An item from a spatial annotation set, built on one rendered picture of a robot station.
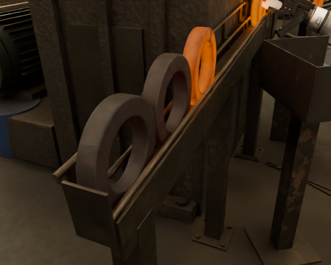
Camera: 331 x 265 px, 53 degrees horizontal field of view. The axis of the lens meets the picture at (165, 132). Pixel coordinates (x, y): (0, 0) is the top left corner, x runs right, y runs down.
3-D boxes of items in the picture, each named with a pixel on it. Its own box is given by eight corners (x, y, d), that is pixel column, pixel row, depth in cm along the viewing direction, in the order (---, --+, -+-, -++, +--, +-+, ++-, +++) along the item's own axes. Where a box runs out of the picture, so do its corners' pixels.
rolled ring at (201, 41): (190, 58, 67) (175, 57, 68) (198, 122, 80) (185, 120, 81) (215, 11, 78) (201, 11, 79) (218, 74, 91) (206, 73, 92)
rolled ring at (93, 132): (151, 75, 53) (133, 72, 54) (82, 139, 39) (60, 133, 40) (160, 164, 63) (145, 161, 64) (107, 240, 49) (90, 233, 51)
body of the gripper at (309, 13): (288, -8, 134) (317, 2, 131) (278, 13, 139) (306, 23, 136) (286, -6, 128) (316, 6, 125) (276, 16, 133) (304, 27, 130)
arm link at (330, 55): (326, 67, 144) (342, 41, 136) (324, 76, 135) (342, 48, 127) (306, 58, 146) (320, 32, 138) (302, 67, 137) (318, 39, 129)
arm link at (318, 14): (316, 30, 136) (314, 34, 129) (304, 25, 137) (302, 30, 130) (328, 8, 131) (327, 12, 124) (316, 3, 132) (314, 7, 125)
